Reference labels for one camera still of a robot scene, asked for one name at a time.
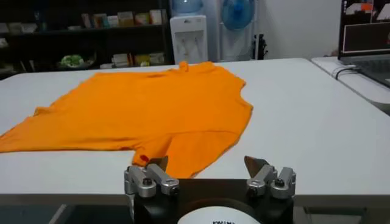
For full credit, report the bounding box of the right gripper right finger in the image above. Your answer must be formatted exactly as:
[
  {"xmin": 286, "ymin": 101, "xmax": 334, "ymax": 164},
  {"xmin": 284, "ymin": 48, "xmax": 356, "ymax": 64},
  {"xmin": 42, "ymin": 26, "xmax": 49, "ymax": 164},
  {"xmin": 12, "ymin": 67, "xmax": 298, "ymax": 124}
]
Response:
[{"xmin": 244, "ymin": 155, "xmax": 297, "ymax": 200}]

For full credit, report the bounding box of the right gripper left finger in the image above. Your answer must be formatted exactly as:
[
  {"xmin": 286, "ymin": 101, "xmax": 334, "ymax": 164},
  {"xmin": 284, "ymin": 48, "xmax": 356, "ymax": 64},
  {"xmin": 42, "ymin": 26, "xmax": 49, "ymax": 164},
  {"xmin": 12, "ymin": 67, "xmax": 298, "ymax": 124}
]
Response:
[{"xmin": 124, "ymin": 155, "xmax": 180, "ymax": 198}]

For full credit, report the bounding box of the orange t-shirt with white print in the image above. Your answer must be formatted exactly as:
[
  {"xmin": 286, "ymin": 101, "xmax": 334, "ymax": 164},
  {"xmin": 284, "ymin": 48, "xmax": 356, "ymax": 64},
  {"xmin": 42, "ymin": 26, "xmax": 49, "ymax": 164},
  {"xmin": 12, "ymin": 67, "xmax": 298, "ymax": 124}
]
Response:
[{"xmin": 0, "ymin": 60, "xmax": 254, "ymax": 179}]

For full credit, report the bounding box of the yellow green box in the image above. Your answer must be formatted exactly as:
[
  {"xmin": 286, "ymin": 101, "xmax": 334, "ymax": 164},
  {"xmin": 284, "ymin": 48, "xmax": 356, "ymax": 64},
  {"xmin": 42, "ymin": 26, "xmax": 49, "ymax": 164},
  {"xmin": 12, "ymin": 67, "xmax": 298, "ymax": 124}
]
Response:
[{"xmin": 133, "ymin": 54, "xmax": 150, "ymax": 67}]

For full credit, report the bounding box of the white red striped box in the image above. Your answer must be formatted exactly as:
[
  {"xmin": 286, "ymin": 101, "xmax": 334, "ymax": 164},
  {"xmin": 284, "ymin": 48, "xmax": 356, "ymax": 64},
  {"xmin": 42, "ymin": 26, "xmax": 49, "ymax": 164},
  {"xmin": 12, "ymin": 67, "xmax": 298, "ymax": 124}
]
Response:
[{"xmin": 112, "ymin": 54, "xmax": 132, "ymax": 68}]

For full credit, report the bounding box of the white side table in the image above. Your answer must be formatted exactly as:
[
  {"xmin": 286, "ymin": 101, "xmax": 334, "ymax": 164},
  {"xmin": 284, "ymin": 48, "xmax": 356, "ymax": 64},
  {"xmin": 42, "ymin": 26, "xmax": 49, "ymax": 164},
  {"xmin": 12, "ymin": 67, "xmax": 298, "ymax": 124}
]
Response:
[{"xmin": 310, "ymin": 56, "xmax": 390, "ymax": 116}]

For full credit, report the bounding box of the bowl with green fruit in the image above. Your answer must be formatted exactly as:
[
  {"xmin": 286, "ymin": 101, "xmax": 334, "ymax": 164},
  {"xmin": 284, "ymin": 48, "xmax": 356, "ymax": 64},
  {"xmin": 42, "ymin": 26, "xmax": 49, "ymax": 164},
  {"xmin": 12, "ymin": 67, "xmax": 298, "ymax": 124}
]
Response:
[{"xmin": 59, "ymin": 54, "xmax": 95, "ymax": 69}]

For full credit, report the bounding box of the black stand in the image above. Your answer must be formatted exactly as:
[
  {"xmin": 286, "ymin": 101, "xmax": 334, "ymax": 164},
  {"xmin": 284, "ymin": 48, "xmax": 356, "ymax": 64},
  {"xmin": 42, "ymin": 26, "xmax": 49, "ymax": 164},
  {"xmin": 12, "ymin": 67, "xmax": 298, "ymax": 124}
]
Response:
[{"xmin": 252, "ymin": 33, "xmax": 269, "ymax": 60}]

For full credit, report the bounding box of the white water dispenser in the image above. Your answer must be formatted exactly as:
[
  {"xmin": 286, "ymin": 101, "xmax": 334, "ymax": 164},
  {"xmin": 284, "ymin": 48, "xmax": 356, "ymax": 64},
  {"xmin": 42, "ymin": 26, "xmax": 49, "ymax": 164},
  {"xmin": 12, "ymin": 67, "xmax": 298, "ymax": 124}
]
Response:
[{"xmin": 169, "ymin": 14, "xmax": 209, "ymax": 65}]

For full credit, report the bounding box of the black shelving unit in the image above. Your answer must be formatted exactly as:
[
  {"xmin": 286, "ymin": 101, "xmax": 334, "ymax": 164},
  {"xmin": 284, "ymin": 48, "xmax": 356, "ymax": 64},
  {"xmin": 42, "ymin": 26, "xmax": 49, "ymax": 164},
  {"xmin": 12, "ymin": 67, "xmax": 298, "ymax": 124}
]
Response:
[{"xmin": 0, "ymin": 0, "xmax": 174, "ymax": 80}]

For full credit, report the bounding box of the white red print box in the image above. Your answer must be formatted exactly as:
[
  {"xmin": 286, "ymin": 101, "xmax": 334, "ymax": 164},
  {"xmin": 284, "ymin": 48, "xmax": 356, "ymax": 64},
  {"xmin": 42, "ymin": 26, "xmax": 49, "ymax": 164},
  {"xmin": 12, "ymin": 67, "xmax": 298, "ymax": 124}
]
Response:
[{"xmin": 135, "ymin": 12, "xmax": 150, "ymax": 26}]

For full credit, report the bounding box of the white grey label box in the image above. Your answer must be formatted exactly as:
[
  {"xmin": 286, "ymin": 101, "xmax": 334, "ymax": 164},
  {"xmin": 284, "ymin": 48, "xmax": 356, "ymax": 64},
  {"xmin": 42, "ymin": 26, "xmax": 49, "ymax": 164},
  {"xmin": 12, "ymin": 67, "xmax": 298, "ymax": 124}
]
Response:
[{"xmin": 117, "ymin": 11, "xmax": 135, "ymax": 27}]

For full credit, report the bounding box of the white orange print box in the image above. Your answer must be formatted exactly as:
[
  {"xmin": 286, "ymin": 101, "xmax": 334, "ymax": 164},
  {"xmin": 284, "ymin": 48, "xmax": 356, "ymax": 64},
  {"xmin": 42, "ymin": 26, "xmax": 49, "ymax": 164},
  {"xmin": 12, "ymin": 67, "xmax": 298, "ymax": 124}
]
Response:
[{"xmin": 93, "ymin": 13, "xmax": 109, "ymax": 29}]

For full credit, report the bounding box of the grey open laptop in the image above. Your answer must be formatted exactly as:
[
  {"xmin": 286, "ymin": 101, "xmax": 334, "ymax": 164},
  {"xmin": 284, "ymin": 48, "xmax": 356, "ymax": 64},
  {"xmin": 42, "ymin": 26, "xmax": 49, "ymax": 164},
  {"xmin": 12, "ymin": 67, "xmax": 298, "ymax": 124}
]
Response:
[{"xmin": 338, "ymin": 0, "xmax": 390, "ymax": 89}]

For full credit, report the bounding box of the upright blue water jug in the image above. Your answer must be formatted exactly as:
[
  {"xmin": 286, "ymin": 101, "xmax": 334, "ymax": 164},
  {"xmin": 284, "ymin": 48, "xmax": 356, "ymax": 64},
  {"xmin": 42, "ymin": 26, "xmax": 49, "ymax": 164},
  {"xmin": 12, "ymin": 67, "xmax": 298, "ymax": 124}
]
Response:
[{"xmin": 171, "ymin": 0, "xmax": 204, "ymax": 16}]

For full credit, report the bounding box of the white laptop cable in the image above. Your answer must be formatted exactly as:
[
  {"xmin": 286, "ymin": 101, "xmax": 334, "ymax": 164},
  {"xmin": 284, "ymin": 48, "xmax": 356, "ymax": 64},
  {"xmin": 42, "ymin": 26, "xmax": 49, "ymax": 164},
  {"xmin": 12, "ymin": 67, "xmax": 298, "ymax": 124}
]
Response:
[{"xmin": 330, "ymin": 65, "xmax": 360, "ymax": 80}]

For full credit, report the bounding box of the white wire jug rack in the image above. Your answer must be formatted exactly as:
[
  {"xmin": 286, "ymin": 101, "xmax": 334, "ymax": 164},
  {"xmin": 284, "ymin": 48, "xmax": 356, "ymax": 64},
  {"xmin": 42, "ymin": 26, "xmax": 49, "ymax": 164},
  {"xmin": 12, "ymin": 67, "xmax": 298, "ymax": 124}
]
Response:
[{"xmin": 210, "ymin": 0, "xmax": 260, "ymax": 61}]

